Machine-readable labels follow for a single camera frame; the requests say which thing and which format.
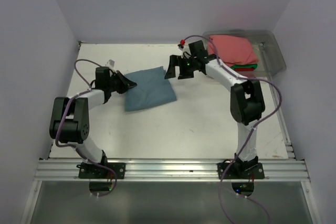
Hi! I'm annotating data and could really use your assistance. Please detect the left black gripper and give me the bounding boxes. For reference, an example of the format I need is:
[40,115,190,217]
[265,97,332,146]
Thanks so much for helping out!
[107,70,135,94]

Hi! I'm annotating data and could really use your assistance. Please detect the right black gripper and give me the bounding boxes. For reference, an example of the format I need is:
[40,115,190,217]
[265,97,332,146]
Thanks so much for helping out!
[165,55,197,80]

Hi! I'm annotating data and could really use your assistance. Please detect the blue t-shirt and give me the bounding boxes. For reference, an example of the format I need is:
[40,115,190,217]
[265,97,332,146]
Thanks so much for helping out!
[124,66,177,112]

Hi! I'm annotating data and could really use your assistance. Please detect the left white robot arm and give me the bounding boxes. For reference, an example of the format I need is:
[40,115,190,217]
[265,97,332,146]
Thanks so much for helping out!
[49,67,137,179]

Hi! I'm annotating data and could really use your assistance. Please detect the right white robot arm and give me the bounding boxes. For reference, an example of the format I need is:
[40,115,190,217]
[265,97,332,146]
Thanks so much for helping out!
[165,40,265,179]

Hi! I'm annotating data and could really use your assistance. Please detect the folded pink t-shirt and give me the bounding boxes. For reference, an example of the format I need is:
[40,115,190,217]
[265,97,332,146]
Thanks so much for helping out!
[209,35,259,67]

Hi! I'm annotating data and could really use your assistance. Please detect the folded red t-shirt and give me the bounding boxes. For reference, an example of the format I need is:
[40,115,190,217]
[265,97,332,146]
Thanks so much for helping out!
[233,68,255,73]

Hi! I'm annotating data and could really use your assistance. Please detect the folded green t-shirt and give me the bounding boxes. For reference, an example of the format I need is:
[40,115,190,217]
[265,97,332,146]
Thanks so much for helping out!
[231,63,258,69]

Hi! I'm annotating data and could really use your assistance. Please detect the clear plastic bin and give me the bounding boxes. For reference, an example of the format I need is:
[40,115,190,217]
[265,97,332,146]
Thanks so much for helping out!
[203,29,286,78]

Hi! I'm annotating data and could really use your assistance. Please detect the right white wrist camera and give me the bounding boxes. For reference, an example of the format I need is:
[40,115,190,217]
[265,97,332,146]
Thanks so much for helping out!
[177,39,190,55]

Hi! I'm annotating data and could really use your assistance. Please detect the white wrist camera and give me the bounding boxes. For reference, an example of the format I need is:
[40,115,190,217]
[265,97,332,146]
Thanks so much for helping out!
[106,59,115,68]
[177,39,190,55]

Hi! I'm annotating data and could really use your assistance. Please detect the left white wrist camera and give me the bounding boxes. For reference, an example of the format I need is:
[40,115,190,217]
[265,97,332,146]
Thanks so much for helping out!
[106,59,115,68]

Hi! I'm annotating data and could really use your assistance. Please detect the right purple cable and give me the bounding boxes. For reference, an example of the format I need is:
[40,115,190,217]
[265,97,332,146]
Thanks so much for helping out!
[183,35,284,224]

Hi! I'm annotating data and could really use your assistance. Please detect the purple cable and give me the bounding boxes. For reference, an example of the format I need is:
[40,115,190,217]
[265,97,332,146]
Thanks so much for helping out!
[54,59,118,197]
[183,35,284,224]

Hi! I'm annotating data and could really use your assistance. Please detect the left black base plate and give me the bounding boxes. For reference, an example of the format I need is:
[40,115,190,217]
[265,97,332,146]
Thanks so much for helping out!
[76,163,126,179]

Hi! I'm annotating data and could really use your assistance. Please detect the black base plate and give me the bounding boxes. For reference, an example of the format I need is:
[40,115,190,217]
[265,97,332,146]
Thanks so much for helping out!
[224,163,265,179]
[76,163,126,179]

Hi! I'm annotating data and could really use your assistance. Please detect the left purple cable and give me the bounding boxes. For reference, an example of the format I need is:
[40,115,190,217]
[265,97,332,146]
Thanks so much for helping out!
[54,59,118,197]

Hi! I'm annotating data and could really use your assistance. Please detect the aluminium mounting rail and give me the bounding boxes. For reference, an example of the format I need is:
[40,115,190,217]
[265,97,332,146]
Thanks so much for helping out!
[34,158,310,182]

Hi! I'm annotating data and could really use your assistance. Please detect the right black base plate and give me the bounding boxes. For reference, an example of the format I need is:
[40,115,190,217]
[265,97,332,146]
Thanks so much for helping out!
[224,163,265,179]

